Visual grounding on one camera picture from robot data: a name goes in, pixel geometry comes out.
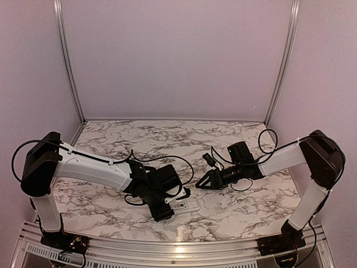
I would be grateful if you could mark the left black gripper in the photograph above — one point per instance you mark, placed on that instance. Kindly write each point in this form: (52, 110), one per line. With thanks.
(160, 214)

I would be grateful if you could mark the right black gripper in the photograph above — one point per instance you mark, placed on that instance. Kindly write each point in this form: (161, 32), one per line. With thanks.
(217, 182)

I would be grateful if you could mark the white remote control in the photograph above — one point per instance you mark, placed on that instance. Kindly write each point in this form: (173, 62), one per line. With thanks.
(184, 207)

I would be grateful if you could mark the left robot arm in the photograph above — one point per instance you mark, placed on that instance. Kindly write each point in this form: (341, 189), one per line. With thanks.
(52, 158)

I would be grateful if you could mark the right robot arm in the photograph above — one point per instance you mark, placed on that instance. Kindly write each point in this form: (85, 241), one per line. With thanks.
(319, 154)

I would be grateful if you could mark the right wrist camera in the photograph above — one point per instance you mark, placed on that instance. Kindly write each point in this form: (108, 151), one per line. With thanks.
(209, 160)

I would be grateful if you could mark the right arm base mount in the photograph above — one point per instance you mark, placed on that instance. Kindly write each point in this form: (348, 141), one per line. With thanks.
(277, 244)

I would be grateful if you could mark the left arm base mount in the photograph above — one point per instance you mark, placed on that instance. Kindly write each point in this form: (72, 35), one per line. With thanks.
(67, 242)

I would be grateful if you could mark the front aluminium rail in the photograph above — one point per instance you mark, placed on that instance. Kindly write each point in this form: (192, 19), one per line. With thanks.
(109, 252)

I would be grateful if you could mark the right aluminium frame post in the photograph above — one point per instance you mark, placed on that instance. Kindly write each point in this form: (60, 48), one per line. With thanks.
(287, 52)

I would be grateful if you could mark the aluminium frame post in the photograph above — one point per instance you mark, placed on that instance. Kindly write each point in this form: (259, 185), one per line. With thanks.
(66, 59)
(287, 52)

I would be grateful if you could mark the left aluminium frame post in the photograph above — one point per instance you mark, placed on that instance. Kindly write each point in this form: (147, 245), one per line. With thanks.
(66, 59)

